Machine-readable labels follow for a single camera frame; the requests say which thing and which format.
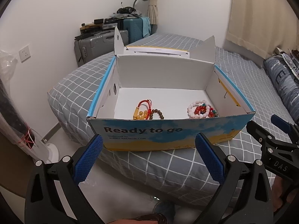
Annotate yellow and blue cardboard box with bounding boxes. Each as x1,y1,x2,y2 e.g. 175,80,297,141
87,24,255,151

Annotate person's right hand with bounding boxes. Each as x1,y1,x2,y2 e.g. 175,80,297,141
272,175,299,215

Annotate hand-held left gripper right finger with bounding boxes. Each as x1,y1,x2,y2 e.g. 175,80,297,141
195,133,274,224

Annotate grey suitcase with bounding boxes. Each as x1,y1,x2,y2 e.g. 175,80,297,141
74,30,129,67

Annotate pale pink bead bracelet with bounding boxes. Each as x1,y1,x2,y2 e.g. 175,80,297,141
187,100,210,118

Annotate white wall socket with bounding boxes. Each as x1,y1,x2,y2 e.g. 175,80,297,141
19,43,31,62

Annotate clear plastic bag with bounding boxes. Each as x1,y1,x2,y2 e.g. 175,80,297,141
0,49,43,160

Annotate red braided cord bracelet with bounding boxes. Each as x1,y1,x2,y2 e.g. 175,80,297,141
133,99,152,120

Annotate black boxes on suitcase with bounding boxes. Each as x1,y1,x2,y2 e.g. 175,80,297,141
80,17,118,32

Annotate blue-grey printed pillow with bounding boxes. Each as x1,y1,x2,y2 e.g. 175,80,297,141
263,55,299,124

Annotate teal cloth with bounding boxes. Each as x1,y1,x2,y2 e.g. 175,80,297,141
139,17,152,38

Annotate black white patterned object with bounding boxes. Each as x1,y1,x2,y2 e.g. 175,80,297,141
276,47,299,78

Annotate brown wooden bead bracelet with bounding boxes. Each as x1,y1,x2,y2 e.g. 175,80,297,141
149,108,165,120

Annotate wide beige curtain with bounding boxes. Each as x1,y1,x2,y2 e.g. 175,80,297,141
224,0,299,60

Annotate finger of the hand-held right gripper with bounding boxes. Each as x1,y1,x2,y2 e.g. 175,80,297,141
270,114,299,143
246,121,281,155

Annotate green multicolour bead bracelet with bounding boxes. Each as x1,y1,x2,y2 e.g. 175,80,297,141
202,103,218,117

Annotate red bead bracelet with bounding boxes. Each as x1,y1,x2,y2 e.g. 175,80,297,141
193,106,211,117

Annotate tied beige curtain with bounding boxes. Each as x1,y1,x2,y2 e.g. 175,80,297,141
146,0,160,38

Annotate white fan base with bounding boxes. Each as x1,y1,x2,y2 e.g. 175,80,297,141
33,133,59,164

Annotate teal suitcase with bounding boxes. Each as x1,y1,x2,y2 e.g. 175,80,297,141
116,17,153,45

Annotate dark bag on suitcase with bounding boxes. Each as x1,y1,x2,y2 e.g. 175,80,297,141
116,6,142,18

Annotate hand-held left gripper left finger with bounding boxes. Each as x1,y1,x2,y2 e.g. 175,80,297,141
24,134,104,224

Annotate yellow bead bracelet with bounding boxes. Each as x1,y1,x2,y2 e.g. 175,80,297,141
136,110,151,120

